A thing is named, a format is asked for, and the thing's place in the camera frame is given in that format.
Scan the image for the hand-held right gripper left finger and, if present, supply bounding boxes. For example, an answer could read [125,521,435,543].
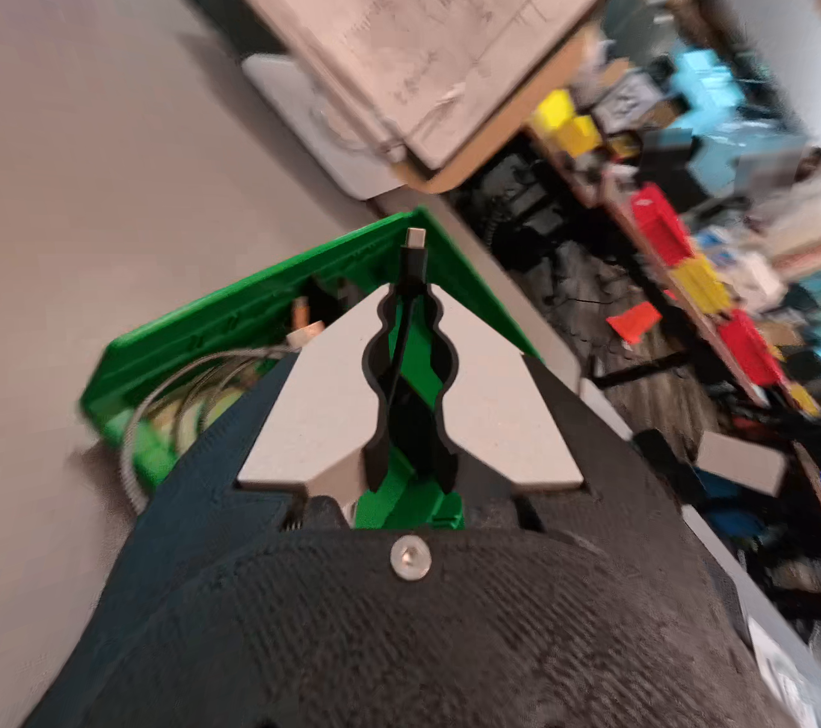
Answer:
[237,284,399,519]

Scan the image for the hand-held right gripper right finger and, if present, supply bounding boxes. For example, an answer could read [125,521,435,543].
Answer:
[430,284,586,494]

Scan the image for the green plastic bin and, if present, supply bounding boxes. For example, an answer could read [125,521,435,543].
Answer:
[78,205,546,531]

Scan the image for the thin black cable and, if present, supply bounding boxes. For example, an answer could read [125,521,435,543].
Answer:
[375,227,431,408]

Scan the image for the grey braided cable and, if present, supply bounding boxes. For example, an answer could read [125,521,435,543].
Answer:
[118,346,297,516]

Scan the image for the grey desk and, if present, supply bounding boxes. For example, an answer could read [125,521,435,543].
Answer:
[0,0,821,728]

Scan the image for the orange floor marker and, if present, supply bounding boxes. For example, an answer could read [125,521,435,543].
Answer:
[606,301,662,345]

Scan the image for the black office chair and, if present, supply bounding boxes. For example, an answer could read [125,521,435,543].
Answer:
[481,151,578,267]

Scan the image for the yellow plastic bin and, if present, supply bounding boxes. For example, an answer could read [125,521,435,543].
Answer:
[531,88,605,159]
[673,256,732,315]

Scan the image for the long wooden table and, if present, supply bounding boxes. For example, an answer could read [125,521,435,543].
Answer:
[526,125,771,408]

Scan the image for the white cardboard box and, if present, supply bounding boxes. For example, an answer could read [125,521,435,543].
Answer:
[696,430,786,498]

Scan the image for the red plastic bin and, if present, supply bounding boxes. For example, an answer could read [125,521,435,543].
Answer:
[632,183,694,267]
[718,311,786,386]

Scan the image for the white paper sheets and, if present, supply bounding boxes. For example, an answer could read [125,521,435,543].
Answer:
[744,613,821,728]

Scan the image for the wooden document stand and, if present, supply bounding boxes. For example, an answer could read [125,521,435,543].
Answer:
[199,0,681,200]

